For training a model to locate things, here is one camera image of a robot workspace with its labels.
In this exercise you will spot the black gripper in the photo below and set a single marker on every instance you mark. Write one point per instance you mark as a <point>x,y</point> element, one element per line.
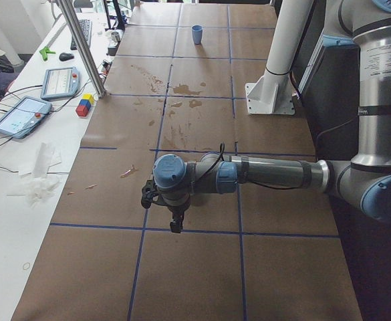
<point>176,210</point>

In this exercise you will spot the blue plastic cup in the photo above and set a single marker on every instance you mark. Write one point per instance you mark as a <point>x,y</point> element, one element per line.
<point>197,34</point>

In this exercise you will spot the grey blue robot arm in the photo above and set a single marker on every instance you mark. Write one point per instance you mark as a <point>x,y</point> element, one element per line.
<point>364,181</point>

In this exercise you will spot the crumpled white paper towels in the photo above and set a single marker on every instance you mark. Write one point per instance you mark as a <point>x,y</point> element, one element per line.
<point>35,183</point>

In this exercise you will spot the red blue yellow blocks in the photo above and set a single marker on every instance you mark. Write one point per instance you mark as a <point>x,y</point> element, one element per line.
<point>84,105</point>

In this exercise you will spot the far teach pendant tablet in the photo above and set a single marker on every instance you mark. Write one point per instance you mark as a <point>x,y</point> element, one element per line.
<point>60,83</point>

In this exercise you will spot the teach pendant tablet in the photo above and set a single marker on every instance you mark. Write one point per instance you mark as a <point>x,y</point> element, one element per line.
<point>24,117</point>
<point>60,83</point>

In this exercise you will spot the near teach pendant tablet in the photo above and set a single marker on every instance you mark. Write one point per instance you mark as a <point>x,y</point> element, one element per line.
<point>24,117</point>

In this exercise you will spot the small metal cup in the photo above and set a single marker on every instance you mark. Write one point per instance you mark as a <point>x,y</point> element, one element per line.
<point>115,36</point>

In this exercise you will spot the black computer mouse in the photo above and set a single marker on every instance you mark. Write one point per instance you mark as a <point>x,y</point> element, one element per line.
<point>63,57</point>

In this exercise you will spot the green plastic clamp tool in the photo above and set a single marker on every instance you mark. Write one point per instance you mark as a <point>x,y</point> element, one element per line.
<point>45,52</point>

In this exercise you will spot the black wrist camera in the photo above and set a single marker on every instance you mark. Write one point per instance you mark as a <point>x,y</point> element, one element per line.
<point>149,192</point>

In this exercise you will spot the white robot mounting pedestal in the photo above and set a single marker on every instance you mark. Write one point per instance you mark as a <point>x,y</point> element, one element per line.
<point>272,93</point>

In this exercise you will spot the aluminium frame post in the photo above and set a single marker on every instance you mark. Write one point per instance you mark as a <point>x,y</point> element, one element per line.
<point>71,19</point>

